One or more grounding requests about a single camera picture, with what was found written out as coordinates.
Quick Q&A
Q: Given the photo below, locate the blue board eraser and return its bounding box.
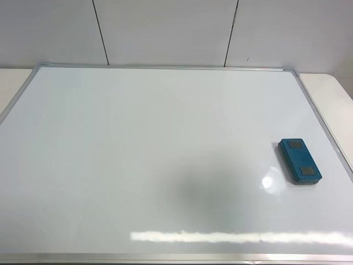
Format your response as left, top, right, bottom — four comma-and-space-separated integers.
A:
278, 139, 322, 185

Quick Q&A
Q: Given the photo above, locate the white whiteboard with aluminium frame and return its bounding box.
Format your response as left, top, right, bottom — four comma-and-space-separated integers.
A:
1, 64, 352, 264

